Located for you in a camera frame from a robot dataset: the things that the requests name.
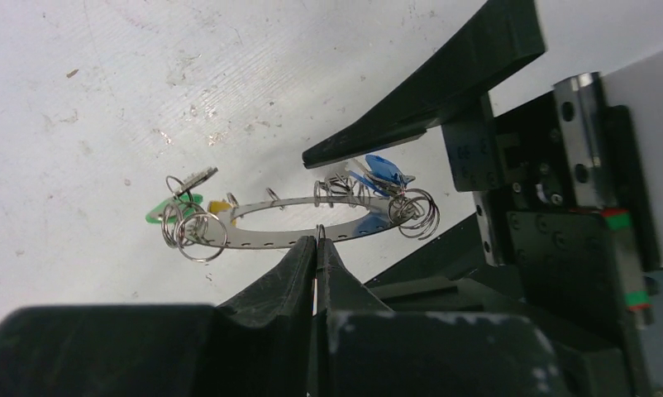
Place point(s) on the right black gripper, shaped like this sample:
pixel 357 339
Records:
pixel 566 245

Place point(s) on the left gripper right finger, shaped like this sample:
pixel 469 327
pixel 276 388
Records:
pixel 364 348

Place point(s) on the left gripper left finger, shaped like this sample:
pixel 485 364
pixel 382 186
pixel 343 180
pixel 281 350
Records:
pixel 254 344

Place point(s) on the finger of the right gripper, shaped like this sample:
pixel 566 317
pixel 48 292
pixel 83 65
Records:
pixel 500 39

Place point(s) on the blue key tags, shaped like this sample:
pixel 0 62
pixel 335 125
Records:
pixel 379 175

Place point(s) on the green key tag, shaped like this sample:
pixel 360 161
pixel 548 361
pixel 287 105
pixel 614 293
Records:
pixel 172 209

